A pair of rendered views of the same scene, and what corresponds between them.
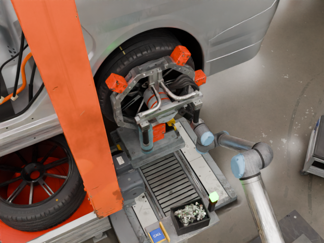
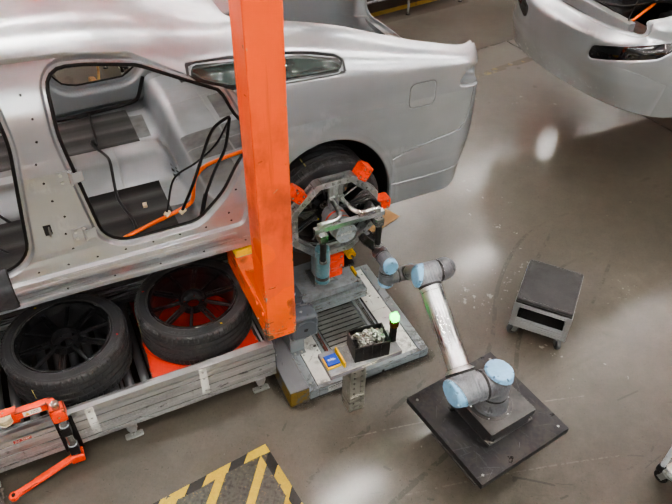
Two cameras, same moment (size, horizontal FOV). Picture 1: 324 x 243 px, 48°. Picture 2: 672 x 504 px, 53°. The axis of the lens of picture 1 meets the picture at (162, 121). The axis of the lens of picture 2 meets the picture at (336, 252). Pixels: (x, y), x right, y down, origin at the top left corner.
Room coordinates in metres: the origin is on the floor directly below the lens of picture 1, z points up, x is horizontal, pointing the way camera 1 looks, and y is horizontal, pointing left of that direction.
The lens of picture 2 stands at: (-1.55, 0.03, 3.31)
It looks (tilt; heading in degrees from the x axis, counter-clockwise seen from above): 42 degrees down; 0
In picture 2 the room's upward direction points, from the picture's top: 1 degrees clockwise
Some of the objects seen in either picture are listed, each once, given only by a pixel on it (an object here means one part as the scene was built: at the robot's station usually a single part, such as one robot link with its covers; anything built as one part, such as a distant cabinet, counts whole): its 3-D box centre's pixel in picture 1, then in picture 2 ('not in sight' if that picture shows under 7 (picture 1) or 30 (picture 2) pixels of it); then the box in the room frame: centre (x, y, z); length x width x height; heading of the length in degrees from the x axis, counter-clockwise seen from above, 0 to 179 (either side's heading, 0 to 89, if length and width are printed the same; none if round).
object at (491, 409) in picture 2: not in sight; (491, 396); (0.52, -0.78, 0.45); 0.19 x 0.19 x 0.10
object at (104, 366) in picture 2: not in sight; (68, 348); (0.83, 1.49, 0.39); 0.66 x 0.66 x 0.24
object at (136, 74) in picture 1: (154, 96); (333, 215); (1.46, 0.05, 0.85); 0.54 x 0.07 x 0.54; 116
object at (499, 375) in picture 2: not in sight; (495, 380); (0.52, -0.78, 0.58); 0.17 x 0.15 x 0.18; 112
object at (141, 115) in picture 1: (146, 96); (326, 207); (1.31, 0.08, 1.03); 0.19 x 0.18 x 0.11; 26
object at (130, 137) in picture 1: (146, 126); (321, 264); (1.62, 0.12, 0.32); 0.40 x 0.30 x 0.28; 116
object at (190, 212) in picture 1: (189, 216); (368, 341); (0.81, -0.16, 0.51); 0.20 x 0.14 x 0.13; 108
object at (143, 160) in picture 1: (147, 139); (321, 285); (1.62, 0.12, 0.13); 0.50 x 0.36 x 0.10; 116
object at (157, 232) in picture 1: (156, 235); (331, 360); (0.72, 0.04, 0.47); 0.07 x 0.07 x 0.02; 26
